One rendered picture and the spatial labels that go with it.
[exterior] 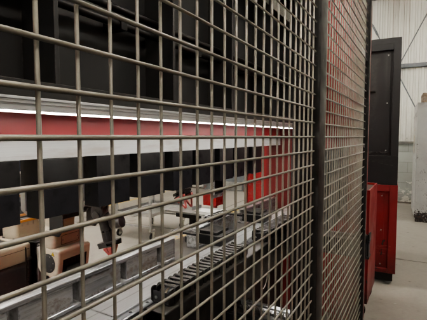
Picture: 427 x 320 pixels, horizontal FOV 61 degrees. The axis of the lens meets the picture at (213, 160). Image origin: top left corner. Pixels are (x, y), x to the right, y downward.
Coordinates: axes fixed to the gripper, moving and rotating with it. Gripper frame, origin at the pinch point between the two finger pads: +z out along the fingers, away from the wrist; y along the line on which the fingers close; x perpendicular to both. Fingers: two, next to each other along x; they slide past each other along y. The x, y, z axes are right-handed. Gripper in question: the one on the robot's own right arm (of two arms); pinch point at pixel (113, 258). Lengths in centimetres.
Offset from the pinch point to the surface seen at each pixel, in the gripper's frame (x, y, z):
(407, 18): 679, 330, -228
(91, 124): -56, 43, -55
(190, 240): 5.4, 39.6, -1.2
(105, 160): -51, 41, -43
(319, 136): -86, 108, -34
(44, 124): -71, 39, -55
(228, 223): 35, 51, -1
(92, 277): -55, 30, -8
